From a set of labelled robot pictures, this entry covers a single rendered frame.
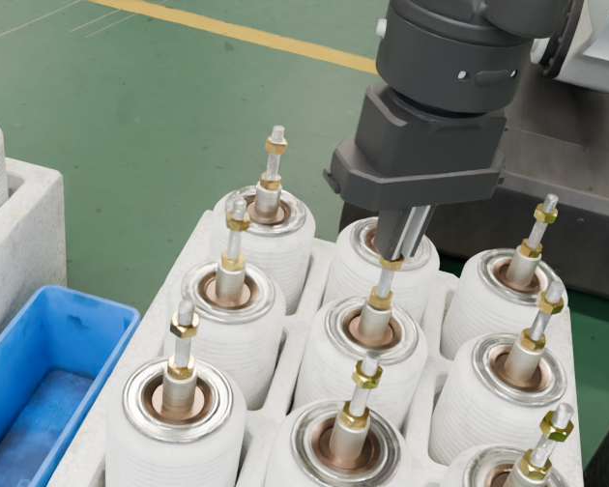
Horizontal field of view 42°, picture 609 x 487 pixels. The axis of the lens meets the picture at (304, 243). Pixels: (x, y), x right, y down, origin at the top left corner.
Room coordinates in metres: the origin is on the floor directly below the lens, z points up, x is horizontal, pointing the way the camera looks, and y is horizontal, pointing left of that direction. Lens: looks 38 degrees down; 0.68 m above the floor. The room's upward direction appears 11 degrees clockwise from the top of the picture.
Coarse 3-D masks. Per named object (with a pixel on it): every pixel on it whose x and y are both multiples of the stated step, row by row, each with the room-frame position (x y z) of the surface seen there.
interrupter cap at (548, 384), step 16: (496, 336) 0.48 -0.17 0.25; (512, 336) 0.48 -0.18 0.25; (480, 352) 0.46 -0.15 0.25; (496, 352) 0.46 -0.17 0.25; (544, 352) 0.47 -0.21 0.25; (480, 368) 0.44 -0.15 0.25; (496, 368) 0.44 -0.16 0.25; (544, 368) 0.45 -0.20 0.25; (560, 368) 0.45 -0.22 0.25; (496, 384) 0.43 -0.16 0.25; (512, 384) 0.43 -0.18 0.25; (528, 384) 0.43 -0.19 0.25; (544, 384) 0.44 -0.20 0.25; (560, 384) 0.44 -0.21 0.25; (512, 400) 0.41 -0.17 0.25; (528, 400) 0.41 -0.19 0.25; (544, 400) 0.42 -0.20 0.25
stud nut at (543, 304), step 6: (540, 294) 0.45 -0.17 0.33; (540, 300) 0.44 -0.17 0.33; (546, 300) 0.44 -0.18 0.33; (540, 306) 0.44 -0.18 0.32; (546, 306) 0.44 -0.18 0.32; (552, 306) 0.44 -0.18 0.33; (558, 306) 0.44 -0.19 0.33; (546, 312) 0.44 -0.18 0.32; (552, 312) 0.44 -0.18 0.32; (558, 312) 0.44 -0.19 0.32
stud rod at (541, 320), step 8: (552, 288) 0.45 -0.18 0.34; (560, 288) 0.44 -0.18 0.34; (552, 296) 0.44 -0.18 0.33; (560, 296) 0.44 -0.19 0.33; (544, 312) 0.44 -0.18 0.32; (536, 320) 0.45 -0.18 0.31; (544, 320) 0.44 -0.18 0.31; (536, 328) 0.44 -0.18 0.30; (544, 328) 0.44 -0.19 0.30; (536, 336) 0.44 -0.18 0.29
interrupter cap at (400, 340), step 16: (336, 304) 0.48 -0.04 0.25; (352, 304) 0.48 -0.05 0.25; (336, 320) 0.46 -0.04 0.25; (352, 320) 0.47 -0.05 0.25; (400, 320) 0.47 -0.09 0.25; (336, 336) 0.44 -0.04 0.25; (352, 336) 0.45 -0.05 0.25; (384, 336) 0.45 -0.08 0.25; (400, 336) 0.46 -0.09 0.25; (416, 336) 0.46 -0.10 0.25; (352, 352) 0.43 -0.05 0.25; (384, 352) 0.43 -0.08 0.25; (400, 352) 0.44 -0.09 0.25
